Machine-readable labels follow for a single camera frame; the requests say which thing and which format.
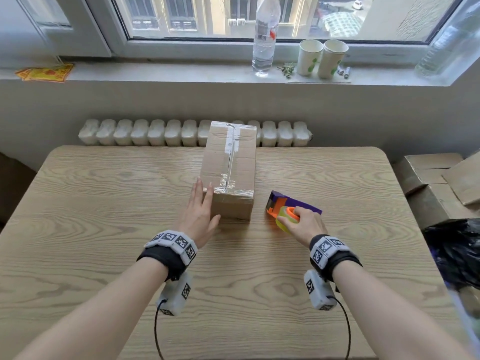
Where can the person's right hand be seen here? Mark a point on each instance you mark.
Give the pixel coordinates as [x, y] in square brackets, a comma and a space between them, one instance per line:
[307, 226]

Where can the person's left hand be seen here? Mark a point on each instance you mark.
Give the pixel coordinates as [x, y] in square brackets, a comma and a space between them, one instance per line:
[195, 221]

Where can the person's right thumb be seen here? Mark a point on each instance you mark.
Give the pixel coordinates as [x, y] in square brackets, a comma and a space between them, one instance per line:
[285, 222]

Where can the person's left thumb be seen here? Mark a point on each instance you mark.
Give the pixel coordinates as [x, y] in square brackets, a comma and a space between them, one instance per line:
[216, 223]

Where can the purple and orange tape dispenser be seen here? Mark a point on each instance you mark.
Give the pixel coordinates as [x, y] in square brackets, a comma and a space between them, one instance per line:
[277, 201]

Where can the taped brown cardboard box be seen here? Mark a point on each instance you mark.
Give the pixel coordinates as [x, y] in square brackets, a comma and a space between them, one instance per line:
[232, 164]

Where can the person's left forearm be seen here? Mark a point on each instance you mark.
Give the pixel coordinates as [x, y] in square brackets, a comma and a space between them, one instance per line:
[105, 314]

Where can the person's right forearm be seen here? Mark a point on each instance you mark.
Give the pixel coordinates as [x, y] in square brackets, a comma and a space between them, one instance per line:
[386, 318]

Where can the black wristband with marker blocks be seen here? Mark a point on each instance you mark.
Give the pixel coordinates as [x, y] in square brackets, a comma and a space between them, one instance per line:
[165, 254]
[330, 253]

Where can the white ribbed radiator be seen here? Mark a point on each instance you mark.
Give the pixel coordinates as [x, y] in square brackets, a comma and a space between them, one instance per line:
[157, 133]

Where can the open brown cardboard carton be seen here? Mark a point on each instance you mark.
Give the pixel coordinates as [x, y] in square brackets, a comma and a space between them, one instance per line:
[423, 172]

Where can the large brown cardboard carton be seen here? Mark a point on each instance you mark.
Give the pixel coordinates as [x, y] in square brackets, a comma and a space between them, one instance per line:
[435, 208]

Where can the small green sprigs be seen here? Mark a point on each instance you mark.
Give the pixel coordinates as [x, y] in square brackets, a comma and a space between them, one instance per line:
[288, 69]

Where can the small grey battery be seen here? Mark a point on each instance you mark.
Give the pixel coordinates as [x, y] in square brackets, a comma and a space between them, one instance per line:
[340, 70]
[347, 73]

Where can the white paper cup green dots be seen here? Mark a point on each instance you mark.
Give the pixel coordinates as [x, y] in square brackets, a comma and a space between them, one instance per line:
[308, 58]
[330, 61]

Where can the black plastic bag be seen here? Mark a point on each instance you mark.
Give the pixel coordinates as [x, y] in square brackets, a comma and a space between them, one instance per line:
[455, 251]

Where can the clear plastic water bottle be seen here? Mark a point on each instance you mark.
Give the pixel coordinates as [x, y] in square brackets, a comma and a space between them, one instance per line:
[264, 41]

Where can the yellow and red paper stack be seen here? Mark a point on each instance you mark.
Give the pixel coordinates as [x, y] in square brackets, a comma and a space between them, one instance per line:
[47, 73]

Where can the large clear plastic bottle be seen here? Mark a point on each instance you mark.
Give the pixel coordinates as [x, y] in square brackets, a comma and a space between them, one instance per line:
[446, 44]

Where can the white wrist camera unit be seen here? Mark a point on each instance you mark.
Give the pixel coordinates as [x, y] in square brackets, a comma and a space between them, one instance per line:
[174, 296]
[318, 290]

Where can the white window frame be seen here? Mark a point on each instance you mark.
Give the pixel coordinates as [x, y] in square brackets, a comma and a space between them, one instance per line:
[112, 33]

